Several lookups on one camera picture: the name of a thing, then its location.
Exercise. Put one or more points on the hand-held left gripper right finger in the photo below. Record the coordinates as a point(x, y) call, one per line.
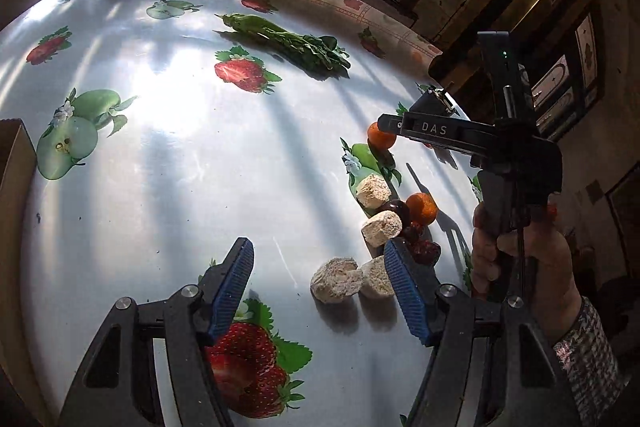
point(407, 292)

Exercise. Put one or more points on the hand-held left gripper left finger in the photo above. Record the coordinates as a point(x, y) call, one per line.
point(232, 287)

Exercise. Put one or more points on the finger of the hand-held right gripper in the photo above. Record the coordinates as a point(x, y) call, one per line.
point(430, 128)
point(440, 102)

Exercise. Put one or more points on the beige cake piece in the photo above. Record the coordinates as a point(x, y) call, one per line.
point(335, 279)
point(374, 192)
point(376, 279)
point(381, 227)

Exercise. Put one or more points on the red jujube date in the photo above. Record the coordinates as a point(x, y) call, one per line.
point(426, 252)
point(412, 233)

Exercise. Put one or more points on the orange tangerine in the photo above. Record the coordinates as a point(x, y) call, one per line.
point(421, 208)
point(381, 135)

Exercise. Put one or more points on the beige cake piece top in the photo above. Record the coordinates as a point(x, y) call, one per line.
point(374, 192)

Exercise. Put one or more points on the brown cardboard tray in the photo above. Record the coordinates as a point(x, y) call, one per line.
point(15, 207)

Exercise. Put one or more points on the person's right forearm patterned sleeve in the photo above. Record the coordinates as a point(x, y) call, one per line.
point(587, 357)

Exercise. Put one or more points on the person's right hand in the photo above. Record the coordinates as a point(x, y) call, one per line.
point(540, 257)

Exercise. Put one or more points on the decorated glass cabinet door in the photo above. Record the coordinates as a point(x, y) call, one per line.
point(565, 82)

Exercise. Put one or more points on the fruit print tablecloth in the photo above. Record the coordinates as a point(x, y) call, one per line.
point(175, 157)

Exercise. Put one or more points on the green leafy vegetable bunch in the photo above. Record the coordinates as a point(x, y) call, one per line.
point(290, 42)

